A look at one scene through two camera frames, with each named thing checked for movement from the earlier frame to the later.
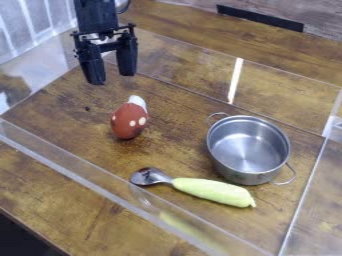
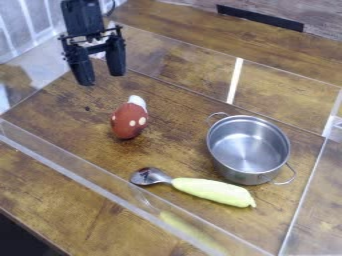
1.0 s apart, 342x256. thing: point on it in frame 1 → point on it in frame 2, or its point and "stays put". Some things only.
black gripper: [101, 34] → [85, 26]
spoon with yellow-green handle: [217, 191] stays put
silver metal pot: [249, 149] stays put
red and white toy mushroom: [130, 118] stays put
